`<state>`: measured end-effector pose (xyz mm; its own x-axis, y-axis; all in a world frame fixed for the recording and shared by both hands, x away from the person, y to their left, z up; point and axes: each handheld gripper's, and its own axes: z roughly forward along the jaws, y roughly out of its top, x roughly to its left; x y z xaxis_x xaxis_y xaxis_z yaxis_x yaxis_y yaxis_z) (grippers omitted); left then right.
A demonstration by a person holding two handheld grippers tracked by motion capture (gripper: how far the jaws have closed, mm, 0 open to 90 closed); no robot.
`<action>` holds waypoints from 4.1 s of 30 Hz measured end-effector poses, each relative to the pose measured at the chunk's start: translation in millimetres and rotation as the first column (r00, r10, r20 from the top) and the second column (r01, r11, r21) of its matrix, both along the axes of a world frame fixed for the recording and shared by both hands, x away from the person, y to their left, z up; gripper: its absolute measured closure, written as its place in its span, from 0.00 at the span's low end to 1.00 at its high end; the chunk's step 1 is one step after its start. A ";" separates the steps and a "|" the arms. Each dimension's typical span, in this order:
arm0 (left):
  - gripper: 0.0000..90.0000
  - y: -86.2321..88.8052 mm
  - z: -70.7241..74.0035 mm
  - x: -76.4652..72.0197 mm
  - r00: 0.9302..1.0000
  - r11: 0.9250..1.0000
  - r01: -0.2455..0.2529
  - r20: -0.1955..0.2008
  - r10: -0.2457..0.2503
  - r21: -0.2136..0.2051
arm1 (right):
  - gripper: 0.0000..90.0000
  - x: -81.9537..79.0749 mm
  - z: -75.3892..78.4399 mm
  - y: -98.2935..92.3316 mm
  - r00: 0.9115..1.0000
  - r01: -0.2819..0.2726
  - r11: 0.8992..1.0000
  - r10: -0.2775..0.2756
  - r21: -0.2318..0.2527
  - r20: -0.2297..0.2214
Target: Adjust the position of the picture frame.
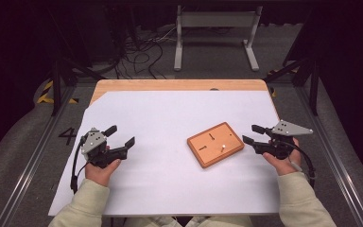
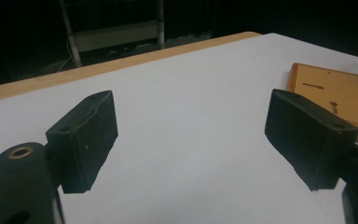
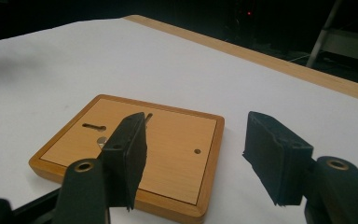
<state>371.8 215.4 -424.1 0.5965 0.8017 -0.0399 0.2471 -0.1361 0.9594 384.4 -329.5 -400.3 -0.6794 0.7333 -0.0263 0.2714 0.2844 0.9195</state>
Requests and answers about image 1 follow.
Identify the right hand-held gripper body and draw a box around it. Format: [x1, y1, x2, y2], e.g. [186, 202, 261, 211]
[254, 119, 314, 161]

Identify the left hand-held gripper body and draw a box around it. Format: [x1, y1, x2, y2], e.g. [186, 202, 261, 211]
[80, 127, 129, 169]

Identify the wooden board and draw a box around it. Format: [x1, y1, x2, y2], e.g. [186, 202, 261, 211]
[186, 121, 246, 169]

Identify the person's left hand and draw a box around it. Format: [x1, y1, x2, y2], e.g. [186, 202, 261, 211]
[84, 158, 122, 187]

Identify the person's right hand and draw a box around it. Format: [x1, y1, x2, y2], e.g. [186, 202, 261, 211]
[262, 137, 303, 177]

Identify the white paper sheet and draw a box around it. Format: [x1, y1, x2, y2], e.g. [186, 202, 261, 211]
[47, 90, 282, 218]

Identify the wooden table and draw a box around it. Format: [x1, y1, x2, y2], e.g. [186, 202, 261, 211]
[89, 79, 281, 122]

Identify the person's left leg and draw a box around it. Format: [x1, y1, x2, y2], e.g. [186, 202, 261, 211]
[131, 216, 183, 227]

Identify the person's leg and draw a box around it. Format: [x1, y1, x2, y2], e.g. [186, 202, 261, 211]
[185, 216, 253, 227]
[131, 216, 183, 227]

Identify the person's right leg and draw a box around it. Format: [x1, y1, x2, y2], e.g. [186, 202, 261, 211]
[185, 216, 253, 227]

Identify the grey metal stand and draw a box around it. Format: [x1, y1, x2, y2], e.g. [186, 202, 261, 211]
[173, 4, 264, 72]

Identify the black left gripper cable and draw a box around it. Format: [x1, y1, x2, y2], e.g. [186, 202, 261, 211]
[70, 135, 89, 195]

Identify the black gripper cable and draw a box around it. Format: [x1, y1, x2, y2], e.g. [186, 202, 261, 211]
[280, 140, 317, 189]
[70, 135, 89, 195]

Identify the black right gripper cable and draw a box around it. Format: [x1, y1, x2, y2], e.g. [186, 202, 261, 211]
[280, 140, 317, 189]

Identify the black metal frame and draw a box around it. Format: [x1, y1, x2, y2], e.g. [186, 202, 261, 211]
[263, 6, 321, 116]
[43, 6, 106, 116]

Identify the aluminium floor rail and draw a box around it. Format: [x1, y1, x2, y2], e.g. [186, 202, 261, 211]
[0, 84, 77, 227]
[296, 84, 363, 227]

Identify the bundle of floor cables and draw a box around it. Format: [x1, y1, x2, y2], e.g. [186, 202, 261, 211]
[112, 25, 178, 79]

